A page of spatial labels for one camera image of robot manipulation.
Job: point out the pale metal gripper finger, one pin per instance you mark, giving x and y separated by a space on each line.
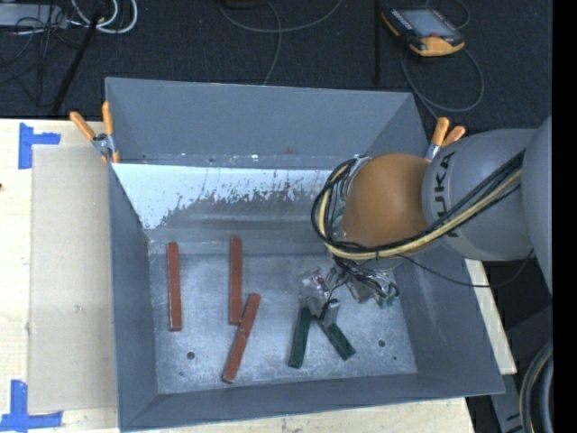
331 314
312 289

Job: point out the dark green flat block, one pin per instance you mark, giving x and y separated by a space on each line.
300 338
341 342

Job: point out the red-brown flat block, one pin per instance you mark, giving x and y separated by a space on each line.
174 287
235 282
242 336

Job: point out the grey metal bin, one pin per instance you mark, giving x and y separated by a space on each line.
279 120

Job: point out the pale flat board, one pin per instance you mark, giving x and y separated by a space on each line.
72 278

